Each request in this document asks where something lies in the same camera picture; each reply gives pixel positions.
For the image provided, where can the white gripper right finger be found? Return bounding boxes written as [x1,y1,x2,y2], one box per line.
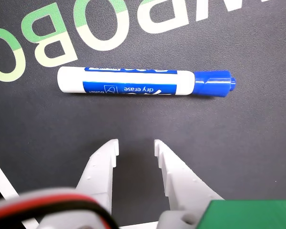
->
[154,139,225,229]

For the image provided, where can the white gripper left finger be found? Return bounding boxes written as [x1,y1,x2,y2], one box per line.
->
[75,139,120,215]

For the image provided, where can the dark grey printed mat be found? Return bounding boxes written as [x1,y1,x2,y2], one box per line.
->
[0,0,286,229]

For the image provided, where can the green block on gripper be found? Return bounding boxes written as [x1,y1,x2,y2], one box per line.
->
[196,199,286,229]

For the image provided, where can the blue capped dry erase marker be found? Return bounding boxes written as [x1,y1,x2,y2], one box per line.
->
[57,66,237,98]

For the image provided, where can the red black white wire bundle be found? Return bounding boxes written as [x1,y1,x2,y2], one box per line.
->
[0,188,121,229]

